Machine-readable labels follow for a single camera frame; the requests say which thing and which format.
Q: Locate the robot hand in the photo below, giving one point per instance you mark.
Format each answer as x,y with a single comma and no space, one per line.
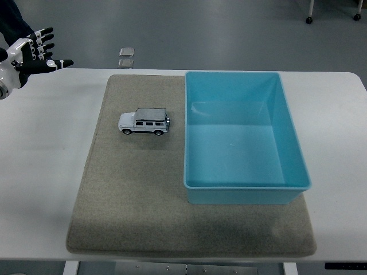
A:
20,57

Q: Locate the white toy car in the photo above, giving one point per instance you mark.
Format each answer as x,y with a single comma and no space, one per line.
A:
149,118

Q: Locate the blue plastic box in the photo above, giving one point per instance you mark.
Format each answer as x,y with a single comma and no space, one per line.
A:
235,149

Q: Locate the person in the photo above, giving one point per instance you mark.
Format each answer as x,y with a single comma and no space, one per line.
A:
11,20

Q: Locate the silver floor socket cover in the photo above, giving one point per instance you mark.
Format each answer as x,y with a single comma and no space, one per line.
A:
126,52
125,63

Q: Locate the beige fabric mat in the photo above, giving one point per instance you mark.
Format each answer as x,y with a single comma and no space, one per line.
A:
137,186

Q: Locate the white table leg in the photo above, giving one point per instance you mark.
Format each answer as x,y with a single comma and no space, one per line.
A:
290,269
70,268

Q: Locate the grey metal plate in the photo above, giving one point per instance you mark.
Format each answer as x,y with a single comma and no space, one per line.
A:
186,270

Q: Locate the black caster wheel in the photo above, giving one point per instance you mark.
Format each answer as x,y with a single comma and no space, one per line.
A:
309,20
357,17

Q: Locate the white cart leg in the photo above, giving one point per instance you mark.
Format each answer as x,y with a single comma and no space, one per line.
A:
359,6
310,8

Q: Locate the black table control panel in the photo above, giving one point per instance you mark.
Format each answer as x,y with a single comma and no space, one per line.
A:
345,266

